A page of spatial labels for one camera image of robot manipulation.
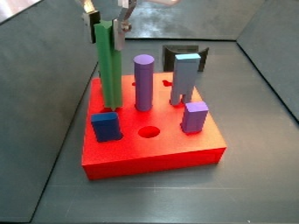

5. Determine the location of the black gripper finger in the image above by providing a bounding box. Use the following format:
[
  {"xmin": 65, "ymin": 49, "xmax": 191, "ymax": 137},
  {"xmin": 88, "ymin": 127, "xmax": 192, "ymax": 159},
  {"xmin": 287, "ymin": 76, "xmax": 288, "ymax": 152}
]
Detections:
[{"xmin": 79, "ymin": 0, "xmax": 100, "ymax": 44}]

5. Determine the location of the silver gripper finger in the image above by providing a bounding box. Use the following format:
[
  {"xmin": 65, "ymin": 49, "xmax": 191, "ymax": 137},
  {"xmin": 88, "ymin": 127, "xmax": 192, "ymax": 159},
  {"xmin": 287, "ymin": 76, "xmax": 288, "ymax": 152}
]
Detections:
[{"xmin": 112, "ymin": 0, "xmax": 136, "ymax": 51}]

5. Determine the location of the green star peg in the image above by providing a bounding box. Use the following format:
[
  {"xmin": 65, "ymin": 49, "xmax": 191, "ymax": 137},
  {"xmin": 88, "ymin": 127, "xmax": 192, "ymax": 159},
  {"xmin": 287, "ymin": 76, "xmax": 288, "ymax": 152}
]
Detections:
[{"xmin": 95, "ymin": 20, "xmax": 123, "ymax": 110}]

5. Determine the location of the red peg board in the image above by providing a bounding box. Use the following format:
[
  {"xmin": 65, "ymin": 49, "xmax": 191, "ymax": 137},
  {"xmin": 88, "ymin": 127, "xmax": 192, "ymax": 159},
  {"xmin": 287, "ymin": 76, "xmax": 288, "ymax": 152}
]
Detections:
[{"xmin": 81, "ymin": 73, "xmax": 227, "ymax": 180}]

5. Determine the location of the purple cylinder peg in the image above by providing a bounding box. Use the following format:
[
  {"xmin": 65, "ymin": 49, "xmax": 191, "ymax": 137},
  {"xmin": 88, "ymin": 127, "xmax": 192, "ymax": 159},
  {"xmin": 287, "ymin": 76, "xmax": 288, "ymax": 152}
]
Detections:
[{"xmin": 133, "ymin": 54, "xmax": 155, "ymax": 111}]

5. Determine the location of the black curved stand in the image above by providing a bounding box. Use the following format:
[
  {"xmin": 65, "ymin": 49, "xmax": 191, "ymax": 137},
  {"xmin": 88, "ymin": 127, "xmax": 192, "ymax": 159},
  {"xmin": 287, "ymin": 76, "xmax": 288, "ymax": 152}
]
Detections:
[{"xmin": 163, "ymin": 45, "xmax": 209, "ymax": 72}]

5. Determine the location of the light blue arch peg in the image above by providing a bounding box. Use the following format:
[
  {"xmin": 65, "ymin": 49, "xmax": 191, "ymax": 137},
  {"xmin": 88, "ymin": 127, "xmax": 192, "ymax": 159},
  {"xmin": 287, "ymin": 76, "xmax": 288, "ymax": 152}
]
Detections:
[{"xmin": 171, "ymin": 53, "xmax": 201, "ymax": 106}]

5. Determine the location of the dark blue block peg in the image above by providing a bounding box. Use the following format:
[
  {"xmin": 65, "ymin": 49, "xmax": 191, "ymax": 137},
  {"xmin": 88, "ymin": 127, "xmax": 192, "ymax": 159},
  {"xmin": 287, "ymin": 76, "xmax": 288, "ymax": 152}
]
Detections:
[{"xmin": 91, "ymin": 112, "xmax": 123, "ymax": 142}]

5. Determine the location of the purple square peg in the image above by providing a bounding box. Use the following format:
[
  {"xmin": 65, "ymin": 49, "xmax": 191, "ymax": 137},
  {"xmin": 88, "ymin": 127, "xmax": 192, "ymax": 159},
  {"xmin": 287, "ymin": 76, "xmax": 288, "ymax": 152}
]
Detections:
[{"xmin": 181, "ymin": 101, "xmax": 209, "ymax": 133}]

